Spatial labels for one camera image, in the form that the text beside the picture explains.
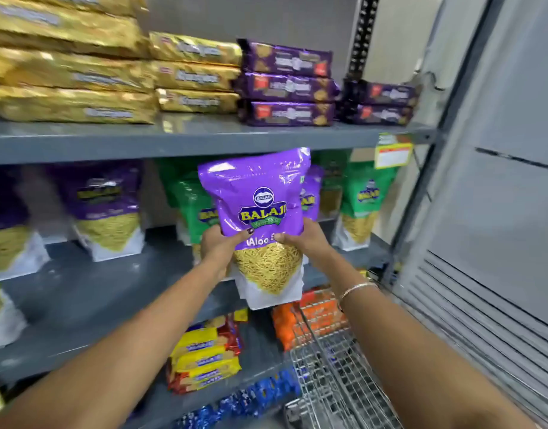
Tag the person's right hand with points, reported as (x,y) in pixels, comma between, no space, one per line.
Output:
(312,247)

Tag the person's left hand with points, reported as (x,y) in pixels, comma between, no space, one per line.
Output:
(218,250)

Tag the person's left thumb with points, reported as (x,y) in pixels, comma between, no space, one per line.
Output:
(241,235)

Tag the person's right thumb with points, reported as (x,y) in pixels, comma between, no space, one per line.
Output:
(286,239)

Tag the purple snack bag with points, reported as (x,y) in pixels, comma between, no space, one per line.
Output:
(105,205)
(256,192)
(8,236)
(312,196)

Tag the person's left forearm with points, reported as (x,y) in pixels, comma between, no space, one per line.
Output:
(122,348)

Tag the person's right forearm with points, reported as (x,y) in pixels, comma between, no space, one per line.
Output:
(412,357)

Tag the stack of orange packets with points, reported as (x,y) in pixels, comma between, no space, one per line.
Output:
(320,314)

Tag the purple biscuit packet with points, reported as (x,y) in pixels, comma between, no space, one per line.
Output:
(285,58)
(383,92)
(287,87)
(376,115)
(285,113)

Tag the stack of yellow red packets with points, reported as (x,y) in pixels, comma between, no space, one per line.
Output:
(207,357)

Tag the yellow shelf price label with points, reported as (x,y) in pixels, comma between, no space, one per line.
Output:
(392,154)

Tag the grey metal shelving unit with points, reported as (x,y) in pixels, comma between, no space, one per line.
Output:
(122,138)

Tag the row of blue packets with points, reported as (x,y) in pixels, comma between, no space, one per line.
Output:
(251,397)

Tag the white refrigerator cabinet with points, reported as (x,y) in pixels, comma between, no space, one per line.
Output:
(492,174)

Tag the black perforated shelf upright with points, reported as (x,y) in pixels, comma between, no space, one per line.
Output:
(363,35)

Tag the stack of gold biscuit packets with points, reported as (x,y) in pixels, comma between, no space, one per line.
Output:
(77,62)

